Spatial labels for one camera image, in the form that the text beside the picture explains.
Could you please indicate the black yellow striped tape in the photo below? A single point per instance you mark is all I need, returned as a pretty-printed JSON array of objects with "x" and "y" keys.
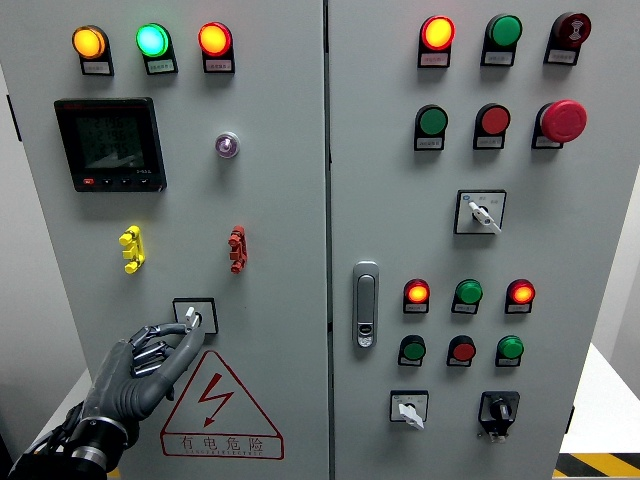
[
  {"x": 600, "y": 465},
  {"x": 114, "y": 474}
]

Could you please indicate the red warning triangle sticker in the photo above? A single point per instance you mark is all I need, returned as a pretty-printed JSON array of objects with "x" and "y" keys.
[{"x": 215, "y": 387}]

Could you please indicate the black display meter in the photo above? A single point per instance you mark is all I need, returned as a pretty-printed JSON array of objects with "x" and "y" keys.
[{"x": 110, "y": 145}]

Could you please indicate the silver door lock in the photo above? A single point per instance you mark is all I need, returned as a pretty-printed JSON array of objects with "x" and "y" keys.
[{"x": 365, "y": 295}]

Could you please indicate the white round lamp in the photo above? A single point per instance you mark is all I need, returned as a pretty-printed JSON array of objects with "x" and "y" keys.
[{"x": 227, "y": 145}]

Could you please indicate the black door hinge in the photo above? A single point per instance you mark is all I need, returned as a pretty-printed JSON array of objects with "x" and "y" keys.
[
  {"x": 14, "y": 119},
  {"x": 569, "y": 420}
]

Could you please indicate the small green push button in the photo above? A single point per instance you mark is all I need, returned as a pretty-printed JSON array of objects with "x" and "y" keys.
[{"x": 414, "y": 350}]

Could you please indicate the small red indicator lamp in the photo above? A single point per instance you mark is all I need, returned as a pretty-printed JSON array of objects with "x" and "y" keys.
[
  {"x": 521, "y": 293},
  {"x": 417, "y": 292}
]

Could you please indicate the pale grey cabinet door with lock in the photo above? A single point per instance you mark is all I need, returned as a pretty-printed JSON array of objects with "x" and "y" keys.
[{"x": 390, "y": 200}]

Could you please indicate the large yellow indicator lamp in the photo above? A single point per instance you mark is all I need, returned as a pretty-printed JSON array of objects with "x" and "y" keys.
[{"x": 89, "y": 42}]

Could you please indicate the large lit green indicator lamp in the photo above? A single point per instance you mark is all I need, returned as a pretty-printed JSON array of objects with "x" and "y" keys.
[{"x": 152, "y": 40}]

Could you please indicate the small red push button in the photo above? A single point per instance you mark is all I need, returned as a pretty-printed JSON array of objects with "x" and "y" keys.
[{"x": 463, "y": 351}]

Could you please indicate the large red indicator lamp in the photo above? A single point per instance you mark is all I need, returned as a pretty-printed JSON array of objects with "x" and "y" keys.
[
  {"x": 437, "y": 33},
  {"x": 214, "y": 39}
]

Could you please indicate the small green indicator lamp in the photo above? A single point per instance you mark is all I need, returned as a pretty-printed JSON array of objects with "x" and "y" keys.
[
  {"x": 469, "y": 291},
  {"x": 510, "y": 347}
]

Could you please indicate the large green push button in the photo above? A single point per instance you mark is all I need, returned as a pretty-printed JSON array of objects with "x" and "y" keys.
[{"x": 432, "y": 121}]

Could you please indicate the large red push button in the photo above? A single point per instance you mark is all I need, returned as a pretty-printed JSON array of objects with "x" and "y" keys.
[{"x": 494, "y": 120}]

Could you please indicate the large red stop button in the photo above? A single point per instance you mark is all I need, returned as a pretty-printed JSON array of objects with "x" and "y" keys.
[{"x": 563, "y": 121}]

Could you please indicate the large unlit green indicator lamp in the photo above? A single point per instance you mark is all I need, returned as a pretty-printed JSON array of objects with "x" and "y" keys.
[{"x": 504, "y": 30}]

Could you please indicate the dark red buzzer lamp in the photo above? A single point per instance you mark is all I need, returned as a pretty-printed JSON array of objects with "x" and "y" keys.
[{"x": 573, "y": 28}]

